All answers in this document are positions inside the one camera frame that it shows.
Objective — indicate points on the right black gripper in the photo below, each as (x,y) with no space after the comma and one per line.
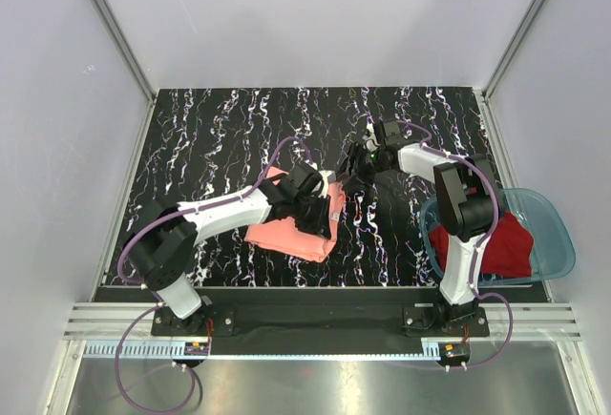
(345,169)

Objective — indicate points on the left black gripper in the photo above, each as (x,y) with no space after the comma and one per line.
(320,226)

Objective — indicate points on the pink t shirt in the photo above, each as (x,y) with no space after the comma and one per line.
(283,237)

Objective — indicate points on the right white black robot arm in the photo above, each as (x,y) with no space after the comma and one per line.
(469,211)

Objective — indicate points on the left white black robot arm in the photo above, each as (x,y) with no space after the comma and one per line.
(160,247)

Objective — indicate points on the black marble pattern mat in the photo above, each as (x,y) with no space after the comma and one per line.
(204,143)

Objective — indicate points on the red t shirt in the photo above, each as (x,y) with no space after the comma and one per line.
(507,254)

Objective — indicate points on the left small controller board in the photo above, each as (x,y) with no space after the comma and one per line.
(197,349)

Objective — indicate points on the small controller board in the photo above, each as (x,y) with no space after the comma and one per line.
(197,349)
(456,351)

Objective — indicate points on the right small controller board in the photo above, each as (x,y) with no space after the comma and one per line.
(456,351)

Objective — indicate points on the blue plastic basket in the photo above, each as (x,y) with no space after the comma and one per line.
(553,254)

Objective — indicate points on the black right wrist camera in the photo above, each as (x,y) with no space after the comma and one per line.
(390,133)

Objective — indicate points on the white slotted cable duct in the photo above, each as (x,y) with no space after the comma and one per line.
(148,349)

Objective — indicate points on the aluminium rail profile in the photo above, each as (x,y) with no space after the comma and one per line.
(530,321)

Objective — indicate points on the left aluminium frame post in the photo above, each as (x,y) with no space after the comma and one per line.
(110,23)

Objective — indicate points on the aluminium frame post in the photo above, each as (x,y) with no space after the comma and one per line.
(526,23)
(110,23)

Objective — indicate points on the right aluminium frame post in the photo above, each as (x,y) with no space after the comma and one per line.
(526,23)

